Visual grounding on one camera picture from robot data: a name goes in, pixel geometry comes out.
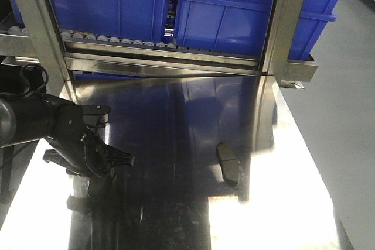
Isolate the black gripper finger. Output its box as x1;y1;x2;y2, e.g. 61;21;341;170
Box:
107;145;135;168
42;149;70;168

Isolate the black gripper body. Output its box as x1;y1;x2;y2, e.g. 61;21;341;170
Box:
46;126;111;178

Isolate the brake pad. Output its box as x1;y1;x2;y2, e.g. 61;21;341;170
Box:
216;142;240;190

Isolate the left blue plastic bin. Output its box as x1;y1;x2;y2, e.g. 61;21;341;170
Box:
50;0;169;42

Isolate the blue plastic bin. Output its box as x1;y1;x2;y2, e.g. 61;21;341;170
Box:
174;0;338;60
50;0;169;42

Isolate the right blue plastic bin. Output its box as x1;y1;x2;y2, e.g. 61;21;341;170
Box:
174;0;338;60

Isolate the stainless steel rack frame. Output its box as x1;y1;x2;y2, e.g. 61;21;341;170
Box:
1;0;313;100

